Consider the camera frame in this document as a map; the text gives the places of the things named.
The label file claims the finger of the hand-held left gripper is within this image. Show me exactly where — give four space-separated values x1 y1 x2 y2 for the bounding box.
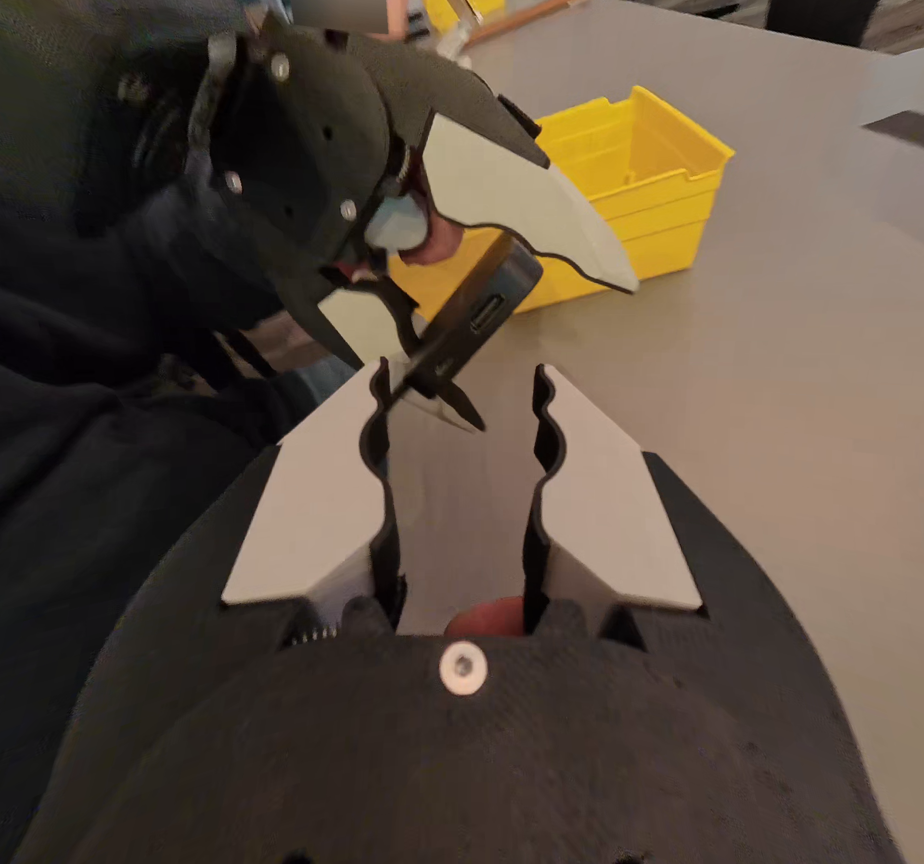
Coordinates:
421 112 642 296
316 275 488 436

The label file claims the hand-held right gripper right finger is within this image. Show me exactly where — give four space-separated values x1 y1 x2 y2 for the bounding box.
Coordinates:
521 363 706 634

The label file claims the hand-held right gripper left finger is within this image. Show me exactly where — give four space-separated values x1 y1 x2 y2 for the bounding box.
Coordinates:
220 357 405 630

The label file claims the black hdmi switch box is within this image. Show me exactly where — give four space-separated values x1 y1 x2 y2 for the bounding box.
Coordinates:
392 232 546 399

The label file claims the person's left hand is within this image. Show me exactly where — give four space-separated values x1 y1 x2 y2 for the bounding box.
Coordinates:
396 187 464 269

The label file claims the person's leg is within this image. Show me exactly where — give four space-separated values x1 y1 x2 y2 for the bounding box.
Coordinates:
292 355 362 410

